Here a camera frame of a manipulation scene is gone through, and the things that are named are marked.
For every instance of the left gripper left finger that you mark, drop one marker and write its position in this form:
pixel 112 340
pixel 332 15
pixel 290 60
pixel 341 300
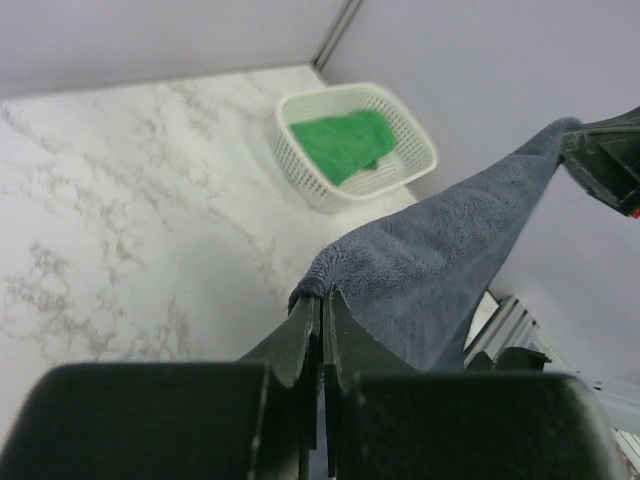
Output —
pixel 254 418

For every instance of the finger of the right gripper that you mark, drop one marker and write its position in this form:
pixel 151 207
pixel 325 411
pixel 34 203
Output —
pixel 603 158

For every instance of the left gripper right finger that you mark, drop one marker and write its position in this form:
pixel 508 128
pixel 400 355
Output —
pixel 386 420

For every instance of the dark blue towel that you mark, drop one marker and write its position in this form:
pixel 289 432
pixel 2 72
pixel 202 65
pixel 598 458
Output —
pixel 414 279

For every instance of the green towel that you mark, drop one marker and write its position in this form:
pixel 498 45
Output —
pixel 343 145

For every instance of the right white plastic basket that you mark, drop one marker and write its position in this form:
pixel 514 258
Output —
pixel 414 157

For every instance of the right aluminium frame post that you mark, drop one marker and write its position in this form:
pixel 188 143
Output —
pixel 347 11

